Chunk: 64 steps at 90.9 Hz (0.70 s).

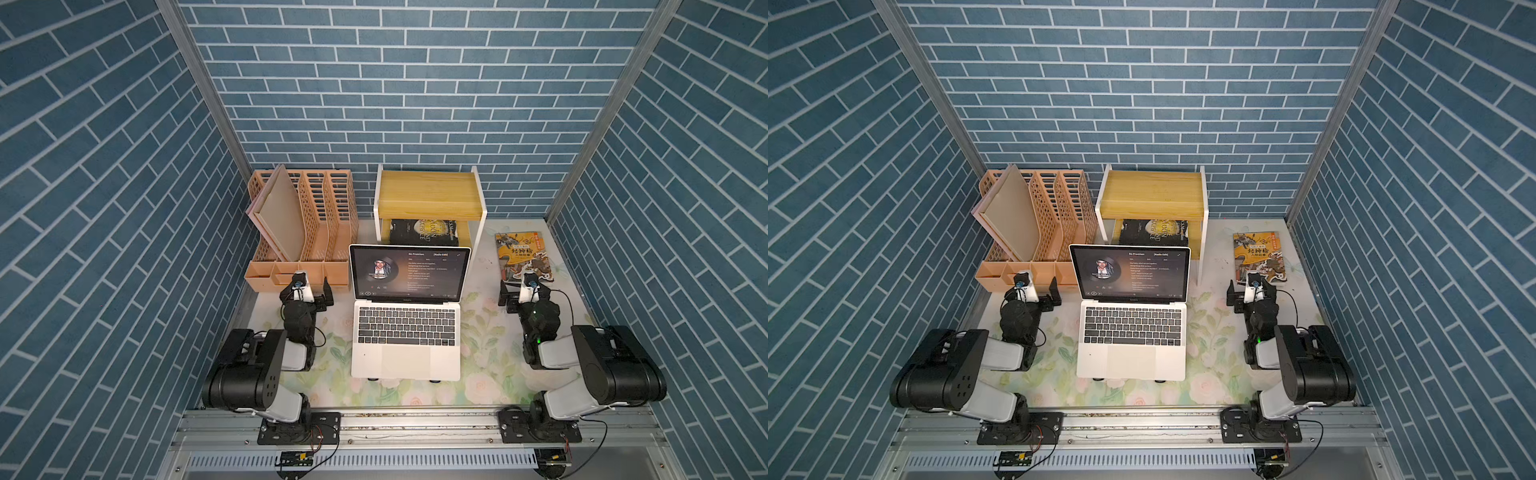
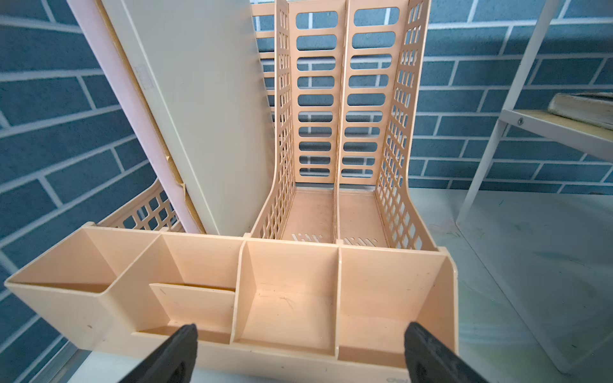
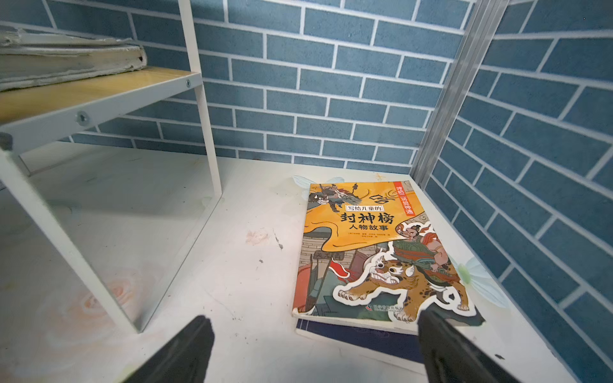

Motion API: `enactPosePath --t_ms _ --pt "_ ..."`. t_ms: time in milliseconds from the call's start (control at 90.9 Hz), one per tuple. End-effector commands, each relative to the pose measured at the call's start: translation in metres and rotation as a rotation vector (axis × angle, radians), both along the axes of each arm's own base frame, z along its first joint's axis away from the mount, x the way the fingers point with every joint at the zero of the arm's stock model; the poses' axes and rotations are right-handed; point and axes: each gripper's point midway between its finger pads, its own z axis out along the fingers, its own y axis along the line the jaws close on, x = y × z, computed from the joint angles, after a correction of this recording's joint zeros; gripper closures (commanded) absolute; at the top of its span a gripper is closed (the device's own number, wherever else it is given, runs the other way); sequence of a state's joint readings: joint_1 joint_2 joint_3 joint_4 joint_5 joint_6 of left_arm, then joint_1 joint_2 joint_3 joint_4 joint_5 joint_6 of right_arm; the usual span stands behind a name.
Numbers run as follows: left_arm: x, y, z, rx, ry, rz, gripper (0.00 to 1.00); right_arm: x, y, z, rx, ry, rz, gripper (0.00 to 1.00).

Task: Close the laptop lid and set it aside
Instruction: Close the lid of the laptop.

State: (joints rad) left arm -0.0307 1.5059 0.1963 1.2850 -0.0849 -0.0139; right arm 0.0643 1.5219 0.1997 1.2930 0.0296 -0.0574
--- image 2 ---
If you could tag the white metal wooden shelf rack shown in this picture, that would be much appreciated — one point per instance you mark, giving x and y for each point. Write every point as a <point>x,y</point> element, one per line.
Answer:
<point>588,139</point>

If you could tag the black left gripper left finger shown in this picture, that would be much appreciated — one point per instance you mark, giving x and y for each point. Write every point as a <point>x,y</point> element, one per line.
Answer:
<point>173,361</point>

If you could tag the peach plastic file organizer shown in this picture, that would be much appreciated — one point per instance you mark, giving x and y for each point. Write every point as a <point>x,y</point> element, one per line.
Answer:
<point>339,261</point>

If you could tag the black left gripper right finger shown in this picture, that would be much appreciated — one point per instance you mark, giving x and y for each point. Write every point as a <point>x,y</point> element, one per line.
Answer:
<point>428,360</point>

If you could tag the pink file folder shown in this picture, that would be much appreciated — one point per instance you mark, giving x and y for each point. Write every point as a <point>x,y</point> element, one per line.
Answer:
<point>124,81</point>

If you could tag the black Moon and Sixpence book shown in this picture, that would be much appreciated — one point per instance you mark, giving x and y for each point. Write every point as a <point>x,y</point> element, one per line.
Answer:
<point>589,108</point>

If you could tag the beige file folder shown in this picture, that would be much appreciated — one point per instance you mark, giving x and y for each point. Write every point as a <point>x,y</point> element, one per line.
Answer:
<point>198,66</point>

